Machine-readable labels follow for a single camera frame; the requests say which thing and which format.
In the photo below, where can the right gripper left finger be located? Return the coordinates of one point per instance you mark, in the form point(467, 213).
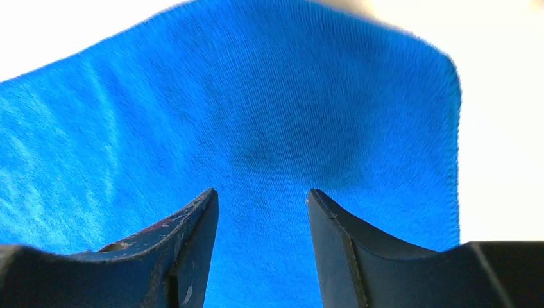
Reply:
point(164, 265)

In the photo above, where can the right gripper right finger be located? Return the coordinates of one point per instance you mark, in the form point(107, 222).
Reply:
point(360, 265)

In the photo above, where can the blue towel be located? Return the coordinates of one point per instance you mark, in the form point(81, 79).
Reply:
point(260, 100)

